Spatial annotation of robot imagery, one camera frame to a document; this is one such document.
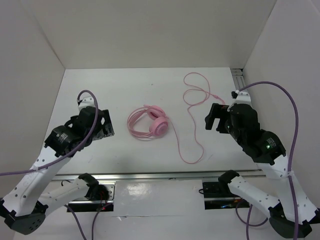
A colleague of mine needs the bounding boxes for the aluminium rail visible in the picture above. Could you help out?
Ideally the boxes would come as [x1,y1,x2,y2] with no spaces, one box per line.
[230,68,248,92]
[52,169,265,182]

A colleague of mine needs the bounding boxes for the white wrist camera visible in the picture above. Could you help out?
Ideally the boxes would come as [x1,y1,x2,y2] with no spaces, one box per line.
[77,96,95,111]
[231,90,252,107]

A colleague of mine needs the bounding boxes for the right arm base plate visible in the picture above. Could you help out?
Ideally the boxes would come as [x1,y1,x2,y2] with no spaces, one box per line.
[198,181,249,210]

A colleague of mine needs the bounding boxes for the right side aluminium rail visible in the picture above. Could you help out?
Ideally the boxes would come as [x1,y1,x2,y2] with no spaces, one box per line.
[230,68,248,92]

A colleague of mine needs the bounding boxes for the pink headphones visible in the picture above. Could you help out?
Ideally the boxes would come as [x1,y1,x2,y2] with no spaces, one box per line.
[126,104,169,139]

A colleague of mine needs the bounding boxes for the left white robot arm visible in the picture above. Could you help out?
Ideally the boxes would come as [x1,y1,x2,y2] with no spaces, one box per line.
[0,106,114,235]

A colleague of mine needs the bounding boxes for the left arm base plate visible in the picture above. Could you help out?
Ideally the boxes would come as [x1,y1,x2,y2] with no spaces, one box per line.
[68,181,116,213]

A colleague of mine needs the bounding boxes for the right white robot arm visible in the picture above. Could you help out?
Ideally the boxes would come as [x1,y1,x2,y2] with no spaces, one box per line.
[205,103,320,239]

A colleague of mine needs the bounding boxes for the pink headphone cable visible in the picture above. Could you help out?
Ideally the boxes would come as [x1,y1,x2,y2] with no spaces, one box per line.
[168,72,226,165]

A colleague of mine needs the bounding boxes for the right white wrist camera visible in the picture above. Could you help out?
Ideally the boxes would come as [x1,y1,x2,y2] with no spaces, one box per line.
[231,90,252,107]

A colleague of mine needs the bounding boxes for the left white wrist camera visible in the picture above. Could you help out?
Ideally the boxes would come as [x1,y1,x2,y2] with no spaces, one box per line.
[77,96,95,111]

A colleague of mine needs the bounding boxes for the front aluminium rail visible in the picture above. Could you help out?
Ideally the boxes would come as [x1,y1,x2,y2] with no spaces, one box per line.
[52,169,265,182]

